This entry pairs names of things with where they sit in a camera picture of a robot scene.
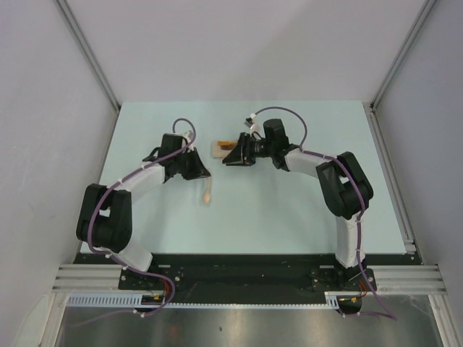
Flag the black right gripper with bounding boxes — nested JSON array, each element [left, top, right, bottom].
[[224, 132, 276, 166]]

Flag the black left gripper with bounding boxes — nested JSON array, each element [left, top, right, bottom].
[[173, 147, 208, 181]]

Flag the beige cloth napkin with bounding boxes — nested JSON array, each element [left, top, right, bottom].
[[211, 140, 237, 158]]

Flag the orange wooden spoon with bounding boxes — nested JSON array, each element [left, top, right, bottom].
[[217, 141, 237, 147]]

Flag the light wooden spoon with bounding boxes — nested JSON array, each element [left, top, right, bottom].
[[203, 176, 212, 205]]

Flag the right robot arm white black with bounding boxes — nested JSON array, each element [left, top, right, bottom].
[[222, 119, 373, 290]]

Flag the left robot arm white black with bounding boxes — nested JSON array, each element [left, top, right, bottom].
[[76, 131, 211, 289]]

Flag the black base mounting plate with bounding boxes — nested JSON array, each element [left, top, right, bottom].
[[72, 252, 420, 304]]

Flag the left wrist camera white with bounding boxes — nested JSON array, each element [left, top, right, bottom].
[[182, 130, 195, 144]]

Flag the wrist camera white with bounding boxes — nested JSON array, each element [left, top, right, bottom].
[[245, 113, 260, 135], [182, 130, 195, 144]]

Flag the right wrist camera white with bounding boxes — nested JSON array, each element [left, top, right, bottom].
[[245, 113, 260, 135]]

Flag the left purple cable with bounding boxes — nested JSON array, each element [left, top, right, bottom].
[[70, 118, 198, 328]]

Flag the purple cable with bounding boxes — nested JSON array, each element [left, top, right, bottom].
[[70, 118, 198, 328], [251, 106, 398, 321]]

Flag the white slotted cable duct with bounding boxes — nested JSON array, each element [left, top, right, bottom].
[[67, 292, 363, 310]]

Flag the right aluminium table rail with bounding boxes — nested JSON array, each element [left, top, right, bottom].
[[362, 103, 420, 256]]

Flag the left aluminium frame post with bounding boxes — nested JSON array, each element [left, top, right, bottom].
[[53, 0, 121, 114]]

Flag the aluminium frame post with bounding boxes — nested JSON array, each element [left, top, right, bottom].
[[53, 0, 121, 114], [370, 0, 440, 109]]

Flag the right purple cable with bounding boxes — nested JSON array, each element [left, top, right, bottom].
[[251, 106, 398, 321]]

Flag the front aluminium cross rail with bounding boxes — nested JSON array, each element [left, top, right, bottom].
[[52, 264, 447, 295]]

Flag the right aluminium frame post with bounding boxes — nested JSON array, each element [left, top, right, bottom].
[[370, 0, 440, 109]]

